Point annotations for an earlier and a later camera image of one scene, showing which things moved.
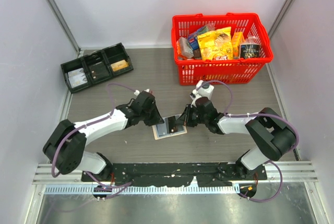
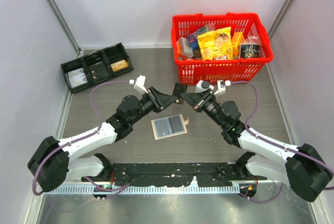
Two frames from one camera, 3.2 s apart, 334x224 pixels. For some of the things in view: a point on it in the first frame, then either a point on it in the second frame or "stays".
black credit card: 172,124 → 179,88
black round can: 249,50 stays
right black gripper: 184,118 → 195,99
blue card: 169,128 stays
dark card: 98,71 stays
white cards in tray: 77,77 stays
